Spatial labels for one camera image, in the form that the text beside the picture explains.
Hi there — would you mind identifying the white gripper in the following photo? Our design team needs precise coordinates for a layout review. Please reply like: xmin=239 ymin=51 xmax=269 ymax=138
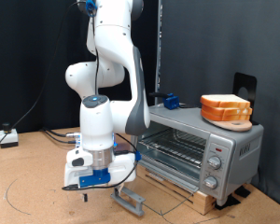
xmin=63 ymin=151 xmax=137 ymax=203

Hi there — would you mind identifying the glass oven door with handle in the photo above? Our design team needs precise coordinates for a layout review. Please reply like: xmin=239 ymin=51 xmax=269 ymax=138
xmin=110 ymin=152 xmax=201 ymax=217

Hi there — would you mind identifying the black spatula with blue block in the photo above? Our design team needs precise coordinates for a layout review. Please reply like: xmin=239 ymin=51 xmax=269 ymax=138
xmin=148 ymin=91 xmax=188 ymax=111

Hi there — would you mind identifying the silver oven knob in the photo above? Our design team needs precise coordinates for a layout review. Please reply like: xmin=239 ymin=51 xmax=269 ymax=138
xmin=203 ymin=175 xmax=219 ymax=190
xmin=207 ymin=155 xmax=223 ymax=171

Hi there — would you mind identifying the silver toaster oven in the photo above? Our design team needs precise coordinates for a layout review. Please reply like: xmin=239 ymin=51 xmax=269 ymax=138
xmin=130 ymin=104 xmax=265 ymax=207

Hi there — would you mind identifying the wooden slatted block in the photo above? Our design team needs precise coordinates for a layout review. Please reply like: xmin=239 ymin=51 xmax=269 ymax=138
xmin=135 ymin=162 xmax=217 ymax=217

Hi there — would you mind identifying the emergency stop button box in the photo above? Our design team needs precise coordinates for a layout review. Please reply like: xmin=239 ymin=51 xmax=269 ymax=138
xmin=0 ymin=122 xmax=20 ymax=149

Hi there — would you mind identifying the black foam pad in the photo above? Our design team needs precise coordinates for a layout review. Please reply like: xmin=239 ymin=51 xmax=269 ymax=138
xmin=233 ymin=185 xmax=252 ymax=199
xmin=214 ymin=194 xmax=242 ymax=211

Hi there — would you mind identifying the vertical aluminium pole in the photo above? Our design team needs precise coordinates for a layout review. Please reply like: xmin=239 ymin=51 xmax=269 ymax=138
xmin=154 ymin=0 xmax=163 ymax=105

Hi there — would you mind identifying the black metal bookend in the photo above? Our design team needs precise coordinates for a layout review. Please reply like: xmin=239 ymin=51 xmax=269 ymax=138
xmin=232 ymin=72 xmax=261 ymax=126

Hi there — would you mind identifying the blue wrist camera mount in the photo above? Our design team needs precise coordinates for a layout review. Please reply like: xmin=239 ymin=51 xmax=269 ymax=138
xmin=78 ymin=168 xmax=112 ymax=189

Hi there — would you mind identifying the black base cable silver connector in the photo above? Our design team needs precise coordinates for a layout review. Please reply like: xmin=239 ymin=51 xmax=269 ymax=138
xmin=41 ymin=127 xmax=82 ymax=139

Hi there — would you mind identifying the wire oven rack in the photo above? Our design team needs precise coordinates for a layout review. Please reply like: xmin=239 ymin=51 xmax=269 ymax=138
xmin=139 ymin=128 xmax=208 ymax=169

